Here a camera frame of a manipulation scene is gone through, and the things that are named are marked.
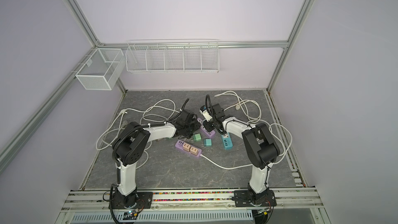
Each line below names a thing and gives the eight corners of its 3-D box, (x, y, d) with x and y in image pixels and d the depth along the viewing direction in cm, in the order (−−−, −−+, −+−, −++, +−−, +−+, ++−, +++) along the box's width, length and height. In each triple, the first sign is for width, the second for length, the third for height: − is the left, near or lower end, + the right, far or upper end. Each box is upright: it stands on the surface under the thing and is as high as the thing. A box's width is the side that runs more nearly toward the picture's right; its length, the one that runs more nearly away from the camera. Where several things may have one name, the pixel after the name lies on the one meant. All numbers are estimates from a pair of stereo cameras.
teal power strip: (225, 150, 92) (225, 147, 89) (221, 135, 98) (221, 133, 95) (233, 148, 92) (233, 146, 90) (229, 134, 99) (229, 132, 96)
